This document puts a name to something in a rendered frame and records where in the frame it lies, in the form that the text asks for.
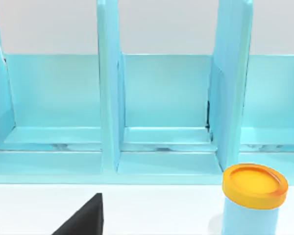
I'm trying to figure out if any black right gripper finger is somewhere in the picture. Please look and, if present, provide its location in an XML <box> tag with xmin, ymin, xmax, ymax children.
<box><xmin>51</xmin><ymin>192</ymin><xmax>105</xmax><ymax>235</ymax></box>

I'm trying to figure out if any light blue rack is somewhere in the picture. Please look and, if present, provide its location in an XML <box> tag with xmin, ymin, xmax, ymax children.
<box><xmin>0</xmin><ymin>0</ymin><xmax>294</xmax><ymax>186</ymax></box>

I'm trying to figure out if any light blue bottle, orange lid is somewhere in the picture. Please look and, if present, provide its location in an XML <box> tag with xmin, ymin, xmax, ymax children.
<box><xmin>220</xmin><ymin>163</ymin><xmax>289</xmax><ymax>235</ymax></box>

